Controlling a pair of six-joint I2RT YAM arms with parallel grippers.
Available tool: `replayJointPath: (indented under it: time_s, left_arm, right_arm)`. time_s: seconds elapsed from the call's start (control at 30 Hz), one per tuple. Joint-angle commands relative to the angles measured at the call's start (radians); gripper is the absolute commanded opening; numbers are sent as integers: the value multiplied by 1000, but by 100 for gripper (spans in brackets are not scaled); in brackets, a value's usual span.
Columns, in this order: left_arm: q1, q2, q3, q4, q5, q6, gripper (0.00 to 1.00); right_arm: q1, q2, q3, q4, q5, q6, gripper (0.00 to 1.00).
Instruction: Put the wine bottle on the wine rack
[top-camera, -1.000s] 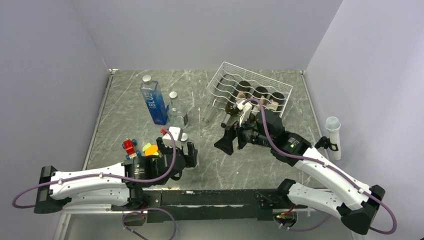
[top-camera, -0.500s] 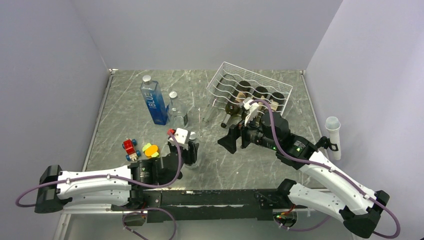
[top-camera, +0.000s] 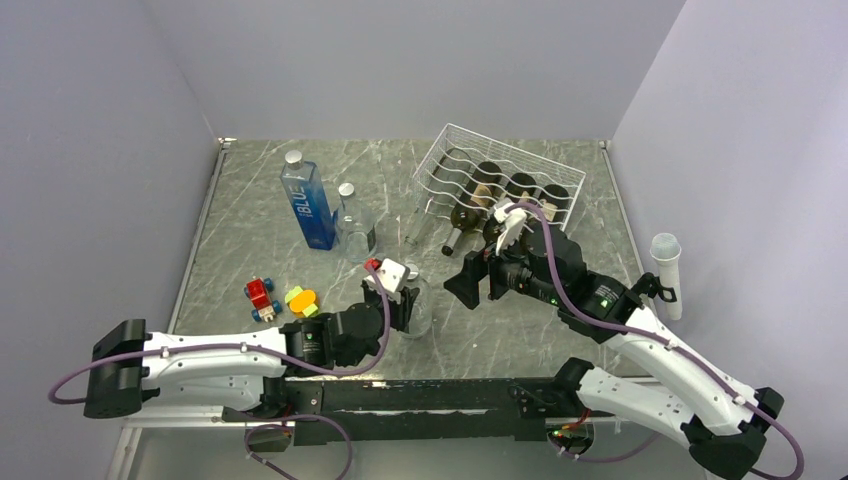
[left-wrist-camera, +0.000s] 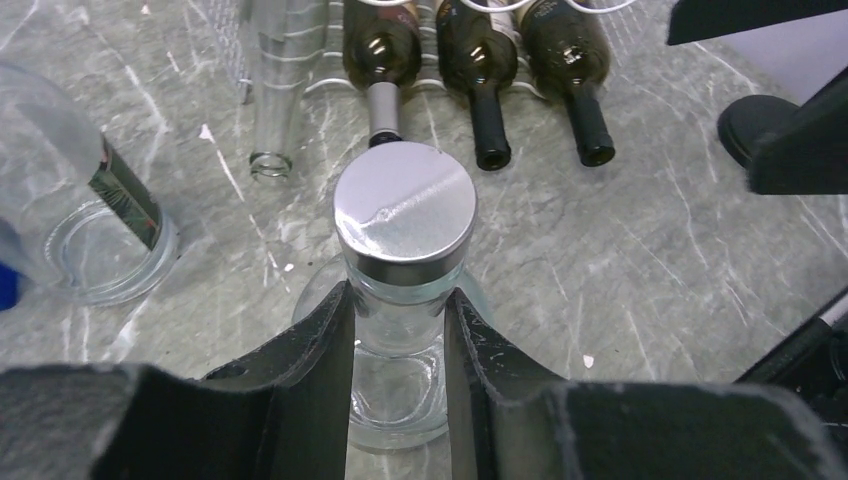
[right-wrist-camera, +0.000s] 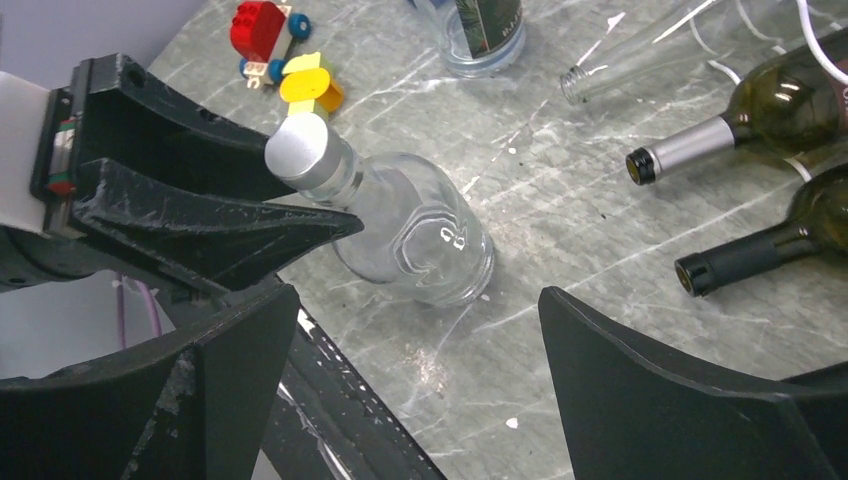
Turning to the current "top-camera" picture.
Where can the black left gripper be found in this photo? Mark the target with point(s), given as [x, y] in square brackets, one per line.
[403, 309]

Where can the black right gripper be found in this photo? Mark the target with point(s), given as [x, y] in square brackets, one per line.
[465, 284]

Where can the clear silver cap bottle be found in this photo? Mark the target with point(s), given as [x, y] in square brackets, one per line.
[424, 317]

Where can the dark olive wine bottle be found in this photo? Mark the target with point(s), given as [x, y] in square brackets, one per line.
[479, 194]

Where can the small clear silver-cap bottle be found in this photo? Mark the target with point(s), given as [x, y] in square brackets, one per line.
[355, 225]

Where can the green labelled wine bottle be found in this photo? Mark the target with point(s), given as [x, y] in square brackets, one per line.
[555, 202]

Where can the blue water bottle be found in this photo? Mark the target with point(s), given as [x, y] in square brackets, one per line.
[304, 189]

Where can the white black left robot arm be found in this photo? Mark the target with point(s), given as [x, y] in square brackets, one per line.
[243, 372]

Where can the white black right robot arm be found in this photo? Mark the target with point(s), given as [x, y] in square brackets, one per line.
[717, 419]

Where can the orange green toy block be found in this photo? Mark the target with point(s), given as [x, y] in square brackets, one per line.
[303, 303]

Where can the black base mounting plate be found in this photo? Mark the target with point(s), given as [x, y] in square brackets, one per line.
[523, 409]

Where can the black microphone stand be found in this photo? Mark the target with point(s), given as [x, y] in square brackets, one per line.
[650, 285]

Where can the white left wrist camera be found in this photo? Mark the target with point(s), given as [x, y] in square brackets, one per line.
[392, 276]

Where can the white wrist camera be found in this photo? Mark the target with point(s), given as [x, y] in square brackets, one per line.
[512, 218]
[392, 276]

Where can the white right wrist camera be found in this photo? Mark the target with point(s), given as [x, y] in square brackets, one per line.
[512, 218]

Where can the white wire wine rack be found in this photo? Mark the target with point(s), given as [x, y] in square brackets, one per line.
[512, 160]

